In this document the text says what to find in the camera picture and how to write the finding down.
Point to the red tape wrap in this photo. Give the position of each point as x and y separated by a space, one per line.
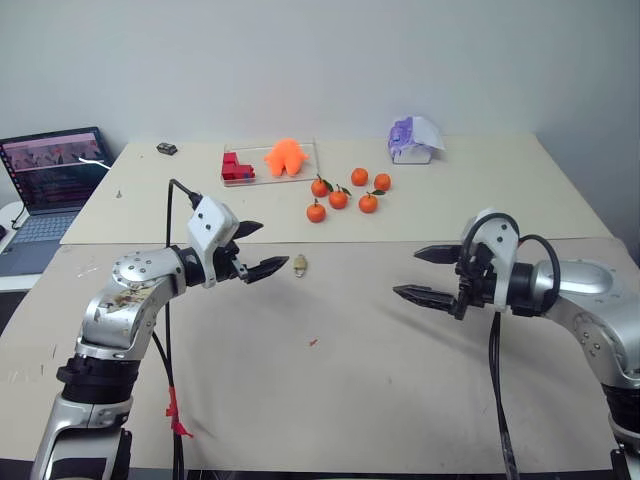
173 407

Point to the orange plush toy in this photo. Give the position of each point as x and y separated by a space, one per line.
286 157

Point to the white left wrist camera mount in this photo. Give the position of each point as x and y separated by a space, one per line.
210 220

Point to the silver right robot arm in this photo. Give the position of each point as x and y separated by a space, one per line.
585 280

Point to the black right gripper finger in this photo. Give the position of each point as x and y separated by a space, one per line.
440 254
430 297

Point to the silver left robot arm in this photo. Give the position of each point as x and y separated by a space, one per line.
135 280

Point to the small brass padlock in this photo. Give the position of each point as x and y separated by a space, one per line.
300 266

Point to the purple white tissue pack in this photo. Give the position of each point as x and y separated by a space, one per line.
412 145

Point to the red building blocks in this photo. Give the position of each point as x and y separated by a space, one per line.
235 167

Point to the clear plastic tray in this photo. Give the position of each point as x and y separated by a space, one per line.
310 167

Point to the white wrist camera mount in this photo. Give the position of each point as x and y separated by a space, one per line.
502 240
210 220

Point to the orange tangerine with leaf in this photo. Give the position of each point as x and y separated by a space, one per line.
316 212
338 199
319 188
368 203

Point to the open grey laptop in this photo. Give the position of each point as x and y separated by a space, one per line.
50 170

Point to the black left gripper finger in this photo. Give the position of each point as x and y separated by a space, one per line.
249 230
267 269

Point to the small black box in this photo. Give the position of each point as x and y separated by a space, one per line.
167 148

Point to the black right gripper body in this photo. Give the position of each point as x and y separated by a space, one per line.
475 280

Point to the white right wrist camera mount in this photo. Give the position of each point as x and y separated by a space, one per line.
502 240

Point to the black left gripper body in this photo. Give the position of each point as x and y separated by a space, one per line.
227 265

